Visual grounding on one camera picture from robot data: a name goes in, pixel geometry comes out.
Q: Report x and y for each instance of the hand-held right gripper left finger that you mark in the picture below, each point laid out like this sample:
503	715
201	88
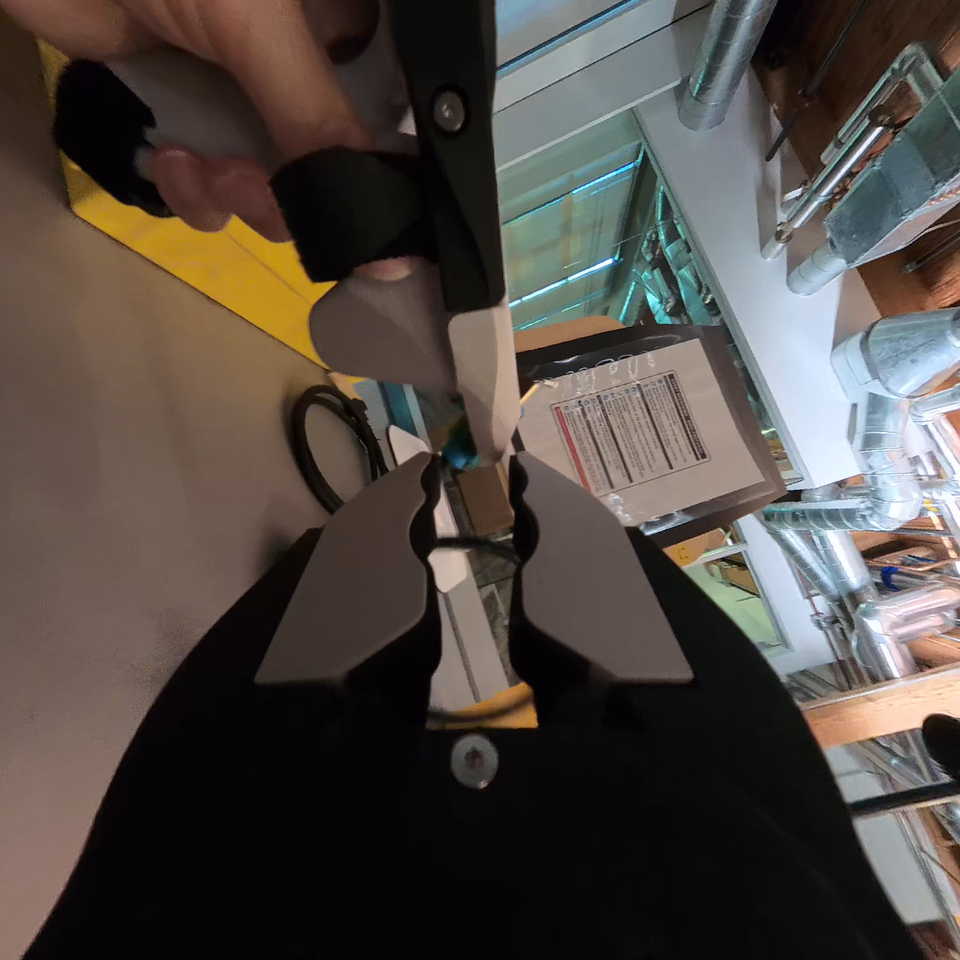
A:
352	585

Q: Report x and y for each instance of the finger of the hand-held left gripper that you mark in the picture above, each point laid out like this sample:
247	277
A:
487	375

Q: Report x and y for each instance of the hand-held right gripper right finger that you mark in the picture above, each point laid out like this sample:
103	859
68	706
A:
600	592

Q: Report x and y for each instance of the person's left hand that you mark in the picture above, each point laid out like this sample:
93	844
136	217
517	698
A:
225	30

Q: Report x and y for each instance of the glass partition window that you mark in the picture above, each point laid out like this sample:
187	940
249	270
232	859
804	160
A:
570	217

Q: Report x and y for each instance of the cardboard box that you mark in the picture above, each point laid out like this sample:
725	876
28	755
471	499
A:
487	502

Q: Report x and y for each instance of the instruction sign stand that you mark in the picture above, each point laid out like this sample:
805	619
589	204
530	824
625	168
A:
637	427

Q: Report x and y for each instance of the wooden beam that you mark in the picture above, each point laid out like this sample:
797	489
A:
885	705

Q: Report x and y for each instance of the silver pipe cluster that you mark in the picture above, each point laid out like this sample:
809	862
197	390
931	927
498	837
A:
892	465

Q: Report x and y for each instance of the round silver ventilation duct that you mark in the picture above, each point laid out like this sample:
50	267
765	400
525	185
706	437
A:
727	60

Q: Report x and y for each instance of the rectangular silver ventilation duct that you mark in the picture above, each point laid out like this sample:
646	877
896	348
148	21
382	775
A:
892	180

